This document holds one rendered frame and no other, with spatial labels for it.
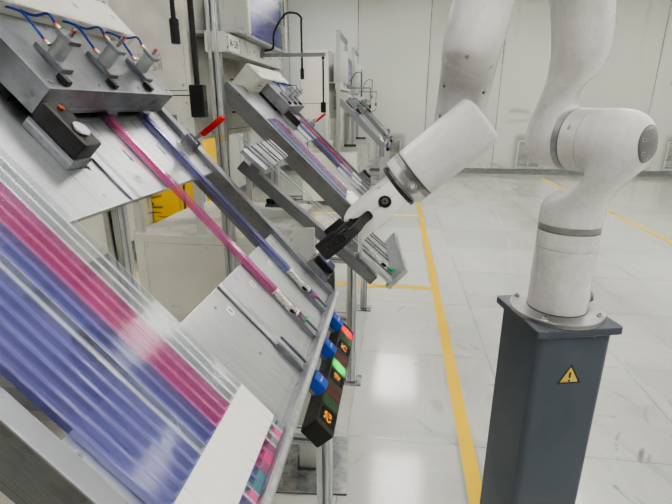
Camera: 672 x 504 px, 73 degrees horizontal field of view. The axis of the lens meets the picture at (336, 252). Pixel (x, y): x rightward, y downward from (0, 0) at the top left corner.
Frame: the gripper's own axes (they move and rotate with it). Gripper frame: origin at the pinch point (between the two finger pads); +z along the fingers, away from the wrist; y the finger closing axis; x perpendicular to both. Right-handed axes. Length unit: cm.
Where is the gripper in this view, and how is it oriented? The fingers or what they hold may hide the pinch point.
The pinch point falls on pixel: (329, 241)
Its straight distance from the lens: 78.0
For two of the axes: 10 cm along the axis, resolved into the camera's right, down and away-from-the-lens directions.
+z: -7.5, 5.9, 3.0
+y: 1.3, -3.0, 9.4
